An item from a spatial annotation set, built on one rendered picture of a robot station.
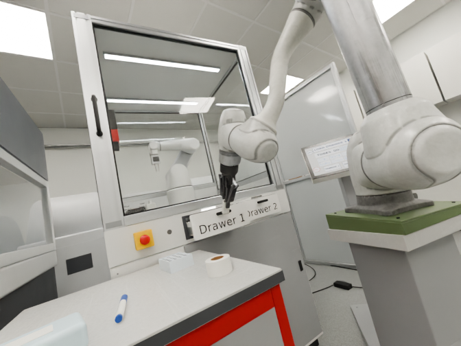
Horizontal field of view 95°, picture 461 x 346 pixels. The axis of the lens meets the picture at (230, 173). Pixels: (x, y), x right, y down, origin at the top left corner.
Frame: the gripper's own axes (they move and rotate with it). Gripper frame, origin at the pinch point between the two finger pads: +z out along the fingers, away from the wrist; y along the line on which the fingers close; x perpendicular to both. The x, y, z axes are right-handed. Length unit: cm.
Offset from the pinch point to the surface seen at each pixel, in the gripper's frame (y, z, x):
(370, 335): -49, 75, -72
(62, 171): 337, 99, 101
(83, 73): 58, -49, 46
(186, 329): -44, -8, 35
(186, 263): -14.7, 8.6, 23.8
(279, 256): -5, 40, -37
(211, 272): -31.2, -3.2, 22.9
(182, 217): 15.6, 11.5, 14.5
